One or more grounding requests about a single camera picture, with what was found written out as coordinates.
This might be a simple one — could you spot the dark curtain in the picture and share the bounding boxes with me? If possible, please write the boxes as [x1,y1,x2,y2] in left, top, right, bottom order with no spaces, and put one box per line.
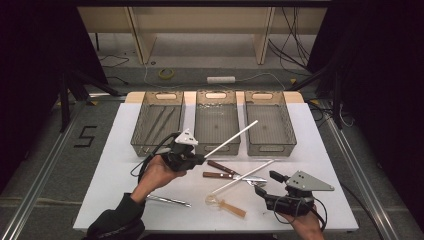
[0,0,109,194]
[306,0,424,221]

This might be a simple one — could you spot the white straw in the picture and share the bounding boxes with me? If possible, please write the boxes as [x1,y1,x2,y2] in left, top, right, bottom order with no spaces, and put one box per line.
[203,119,259,159]
[211,159,275,195]

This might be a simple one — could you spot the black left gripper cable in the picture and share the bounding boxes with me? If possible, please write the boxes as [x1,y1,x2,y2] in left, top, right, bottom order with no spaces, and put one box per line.
[130,132,181,178]

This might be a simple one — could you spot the metal tongs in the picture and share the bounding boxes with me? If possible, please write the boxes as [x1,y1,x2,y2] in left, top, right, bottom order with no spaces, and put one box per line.
[145,194,193,208]

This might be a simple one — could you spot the person's right hand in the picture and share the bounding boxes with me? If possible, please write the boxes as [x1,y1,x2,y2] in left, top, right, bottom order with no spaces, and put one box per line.
[279,208,326,240]

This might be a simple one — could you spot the beige wooden shelf unit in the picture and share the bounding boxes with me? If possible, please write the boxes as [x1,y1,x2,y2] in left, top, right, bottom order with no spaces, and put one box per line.
[77,6,328,66]

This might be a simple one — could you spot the yellow tape roll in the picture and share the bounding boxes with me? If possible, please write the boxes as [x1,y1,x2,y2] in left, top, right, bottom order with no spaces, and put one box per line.
[157,67,175,80]

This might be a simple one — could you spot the thin black floor cable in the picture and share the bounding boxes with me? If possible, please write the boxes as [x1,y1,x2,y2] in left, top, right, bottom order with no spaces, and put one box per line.
[99,54,130,69]

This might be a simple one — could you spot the metal straw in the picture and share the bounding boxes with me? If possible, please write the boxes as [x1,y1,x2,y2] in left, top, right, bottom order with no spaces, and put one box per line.
[145,106,167,143]
[153,107,176,139]

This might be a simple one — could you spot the white power strip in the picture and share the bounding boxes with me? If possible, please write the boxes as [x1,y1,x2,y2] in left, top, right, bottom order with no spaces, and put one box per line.
[206,76,237,85]

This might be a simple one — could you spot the smoky transparent plastic bin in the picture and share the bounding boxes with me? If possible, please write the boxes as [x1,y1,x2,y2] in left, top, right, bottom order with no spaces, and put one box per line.
[130,90,186,158]
[244,90,298,157]
[193,90,242,157]

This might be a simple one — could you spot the black cable bundle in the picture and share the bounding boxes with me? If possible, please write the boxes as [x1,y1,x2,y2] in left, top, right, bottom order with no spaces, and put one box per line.
[268,7,313,71]

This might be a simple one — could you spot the grey metal floor rail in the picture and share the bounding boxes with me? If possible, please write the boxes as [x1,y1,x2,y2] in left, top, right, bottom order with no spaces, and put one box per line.
[0,99,91,240]
[323,114,403,240]

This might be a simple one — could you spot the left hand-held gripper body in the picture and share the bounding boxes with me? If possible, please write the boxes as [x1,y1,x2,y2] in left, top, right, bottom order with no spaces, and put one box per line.
[161,129,201,173]

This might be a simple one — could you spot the person's left hand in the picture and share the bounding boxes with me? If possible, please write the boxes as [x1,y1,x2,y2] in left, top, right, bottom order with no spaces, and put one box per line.
[142,154,188,194]

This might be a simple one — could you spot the wooden handled fork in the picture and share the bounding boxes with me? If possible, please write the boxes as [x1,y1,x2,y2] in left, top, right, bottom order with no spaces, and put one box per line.
[207,159,268,187]

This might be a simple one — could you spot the black metal stand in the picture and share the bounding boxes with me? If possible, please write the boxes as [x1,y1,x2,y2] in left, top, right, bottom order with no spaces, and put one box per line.
[289,61,344,130]
[59,68,122,133]

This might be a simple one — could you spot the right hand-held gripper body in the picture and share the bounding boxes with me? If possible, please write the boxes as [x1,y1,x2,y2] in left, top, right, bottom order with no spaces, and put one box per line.
[264,170,335,217]

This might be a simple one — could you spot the long black floor cable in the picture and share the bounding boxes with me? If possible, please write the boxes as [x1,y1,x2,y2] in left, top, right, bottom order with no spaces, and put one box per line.
[339,181,385,240]

